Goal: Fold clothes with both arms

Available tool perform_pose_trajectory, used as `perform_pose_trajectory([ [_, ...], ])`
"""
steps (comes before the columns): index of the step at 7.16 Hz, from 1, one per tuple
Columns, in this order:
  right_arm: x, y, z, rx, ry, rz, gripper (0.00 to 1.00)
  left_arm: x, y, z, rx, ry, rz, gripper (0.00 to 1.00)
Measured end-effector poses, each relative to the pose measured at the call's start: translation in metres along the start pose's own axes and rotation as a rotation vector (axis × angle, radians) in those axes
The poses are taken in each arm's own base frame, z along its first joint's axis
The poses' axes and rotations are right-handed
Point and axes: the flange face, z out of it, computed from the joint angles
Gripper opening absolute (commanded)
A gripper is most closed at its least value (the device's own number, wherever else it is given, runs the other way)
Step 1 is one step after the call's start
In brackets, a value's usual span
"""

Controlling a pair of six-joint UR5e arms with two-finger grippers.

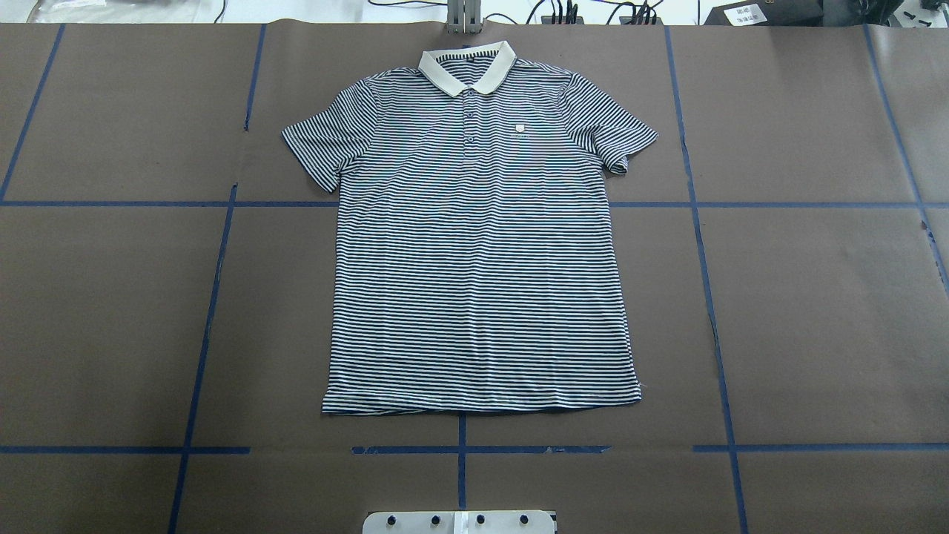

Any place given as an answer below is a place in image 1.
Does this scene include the clear plastic bag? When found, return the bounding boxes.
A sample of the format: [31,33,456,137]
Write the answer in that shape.
[27,1,228,24]

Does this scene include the grey aluminium frame post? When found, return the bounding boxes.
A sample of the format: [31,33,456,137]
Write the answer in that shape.
[445,0,483,35]

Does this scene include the black box with label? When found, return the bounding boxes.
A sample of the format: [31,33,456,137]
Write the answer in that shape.
[701,1,824,27]

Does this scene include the navy white striped polo shirt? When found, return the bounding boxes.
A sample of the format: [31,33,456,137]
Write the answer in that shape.
[281,42,658,416]

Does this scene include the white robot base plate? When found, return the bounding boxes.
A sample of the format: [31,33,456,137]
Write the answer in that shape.
[362,510,558,533]

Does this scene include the black cable bundle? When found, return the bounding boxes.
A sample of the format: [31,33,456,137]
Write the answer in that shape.
[368,0,666,26]

